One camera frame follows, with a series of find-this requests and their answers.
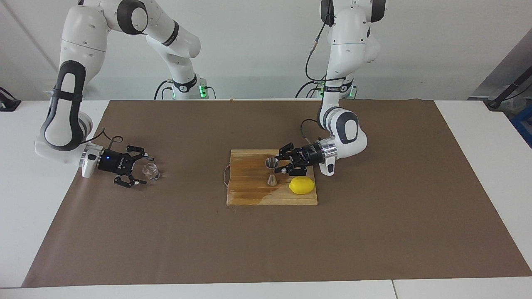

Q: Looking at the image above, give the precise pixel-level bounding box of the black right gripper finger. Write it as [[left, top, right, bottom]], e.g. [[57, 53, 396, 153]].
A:
[[114, 174, 147, 189], [126, 146, 155, 163]]

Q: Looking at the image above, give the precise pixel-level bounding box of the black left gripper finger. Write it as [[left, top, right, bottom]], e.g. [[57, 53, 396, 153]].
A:
[[278, 143, 302, 160], [283, 163, 310, 177]]

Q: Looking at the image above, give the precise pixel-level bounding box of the small clear glass cup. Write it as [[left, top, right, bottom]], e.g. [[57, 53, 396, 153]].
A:
[[142, 163, 161, 181]]

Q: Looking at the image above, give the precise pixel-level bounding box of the steel double jigger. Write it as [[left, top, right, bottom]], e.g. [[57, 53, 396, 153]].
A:
[[265, 157, 280, 187]]

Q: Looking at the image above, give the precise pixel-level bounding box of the yellow lemon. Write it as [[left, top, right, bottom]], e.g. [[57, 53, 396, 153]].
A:
[[288, 176, 315, 195]]

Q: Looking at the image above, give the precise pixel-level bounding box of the wooden cutting board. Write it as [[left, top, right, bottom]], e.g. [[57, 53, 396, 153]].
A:
[[224, 149, 318, 206]]

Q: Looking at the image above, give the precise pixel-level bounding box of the brown paper table mat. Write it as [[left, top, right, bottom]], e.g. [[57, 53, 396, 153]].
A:
[[22, 99, 532, 288]]

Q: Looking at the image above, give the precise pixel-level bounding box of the black table clamp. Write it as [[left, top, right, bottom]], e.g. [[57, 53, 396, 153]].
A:
[[0, 86, 21, 112]]

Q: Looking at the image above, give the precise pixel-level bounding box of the black tripod pole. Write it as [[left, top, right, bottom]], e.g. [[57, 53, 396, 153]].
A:
[[484, 66, 532, 110]]

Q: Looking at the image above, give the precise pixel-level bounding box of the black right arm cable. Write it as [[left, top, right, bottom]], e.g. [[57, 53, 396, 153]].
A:
[[85, 127, 124, 151]]

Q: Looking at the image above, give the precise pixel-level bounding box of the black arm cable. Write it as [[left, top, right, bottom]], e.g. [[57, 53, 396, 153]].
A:
[[85, 127, 124, 151], [300, 0, 347, 144]]

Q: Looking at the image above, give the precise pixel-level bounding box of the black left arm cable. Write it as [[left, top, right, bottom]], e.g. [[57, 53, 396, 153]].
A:
[[300, 0, 347, 144]]

